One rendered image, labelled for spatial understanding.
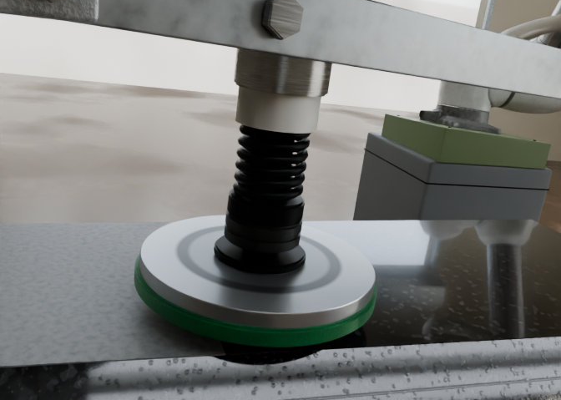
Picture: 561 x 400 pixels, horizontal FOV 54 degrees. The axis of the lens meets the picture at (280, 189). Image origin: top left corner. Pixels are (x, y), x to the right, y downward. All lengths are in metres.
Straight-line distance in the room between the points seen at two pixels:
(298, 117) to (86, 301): 0.24
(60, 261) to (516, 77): 0.48
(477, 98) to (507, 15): 5.04
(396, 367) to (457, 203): 1.10
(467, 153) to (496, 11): 5.13
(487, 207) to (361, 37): 1.23
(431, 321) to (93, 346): 0.30
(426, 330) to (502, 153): 1.10
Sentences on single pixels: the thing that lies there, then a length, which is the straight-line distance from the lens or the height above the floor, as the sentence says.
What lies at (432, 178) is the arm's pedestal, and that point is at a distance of 1.49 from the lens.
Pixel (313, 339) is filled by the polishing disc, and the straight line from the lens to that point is 0.43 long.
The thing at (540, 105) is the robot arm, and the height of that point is 0.96.
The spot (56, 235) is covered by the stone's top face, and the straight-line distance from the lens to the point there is 0.65.
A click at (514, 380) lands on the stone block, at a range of 0.56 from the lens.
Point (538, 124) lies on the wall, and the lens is 7.20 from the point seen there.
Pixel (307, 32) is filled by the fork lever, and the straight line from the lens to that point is 0.40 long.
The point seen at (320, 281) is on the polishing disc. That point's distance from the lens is 0.47.
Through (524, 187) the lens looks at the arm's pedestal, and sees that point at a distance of 1.68.
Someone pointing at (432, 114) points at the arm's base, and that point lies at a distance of 1.68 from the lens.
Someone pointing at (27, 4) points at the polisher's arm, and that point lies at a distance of 0.30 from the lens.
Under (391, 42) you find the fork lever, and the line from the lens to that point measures 0.45.
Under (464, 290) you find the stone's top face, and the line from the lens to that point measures 0.64.
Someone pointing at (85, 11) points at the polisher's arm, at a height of 1.07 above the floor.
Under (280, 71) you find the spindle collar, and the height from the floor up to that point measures 1.04.
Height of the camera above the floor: 1.07
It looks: 16 degrees down
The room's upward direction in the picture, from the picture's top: 8 degrees clockwise
